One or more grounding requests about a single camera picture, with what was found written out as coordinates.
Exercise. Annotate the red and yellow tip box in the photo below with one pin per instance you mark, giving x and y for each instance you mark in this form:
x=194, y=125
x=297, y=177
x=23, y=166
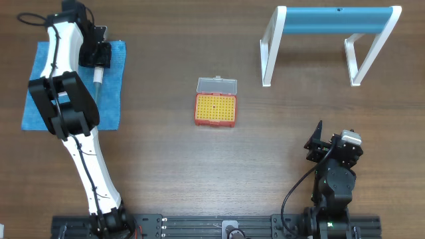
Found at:
x=216, y=108

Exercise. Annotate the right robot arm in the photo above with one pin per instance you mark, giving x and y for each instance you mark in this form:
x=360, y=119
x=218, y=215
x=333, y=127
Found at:
x=335, y=189

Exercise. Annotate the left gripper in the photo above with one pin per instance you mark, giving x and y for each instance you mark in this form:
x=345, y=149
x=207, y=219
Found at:
x=96, y=54

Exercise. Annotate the mounting rail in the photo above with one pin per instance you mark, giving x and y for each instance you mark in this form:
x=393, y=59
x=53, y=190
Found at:
x=199, y=227

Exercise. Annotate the white pipette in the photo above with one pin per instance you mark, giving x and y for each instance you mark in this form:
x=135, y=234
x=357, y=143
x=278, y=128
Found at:
x=98, y=75

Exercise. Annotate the white and blue stand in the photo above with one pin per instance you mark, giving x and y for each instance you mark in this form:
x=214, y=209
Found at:
x=318, y=20

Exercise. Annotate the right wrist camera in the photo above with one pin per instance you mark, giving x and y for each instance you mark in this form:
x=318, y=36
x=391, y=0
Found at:
x=351, y=136

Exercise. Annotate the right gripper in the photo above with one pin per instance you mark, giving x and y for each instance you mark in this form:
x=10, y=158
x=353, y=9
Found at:
x=342, y=151

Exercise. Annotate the blue cloth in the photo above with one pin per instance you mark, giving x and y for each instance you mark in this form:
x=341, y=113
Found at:
x=111, y=99

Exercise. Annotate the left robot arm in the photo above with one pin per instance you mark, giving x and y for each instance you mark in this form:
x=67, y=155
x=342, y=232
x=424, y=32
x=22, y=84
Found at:
x=93, y=166

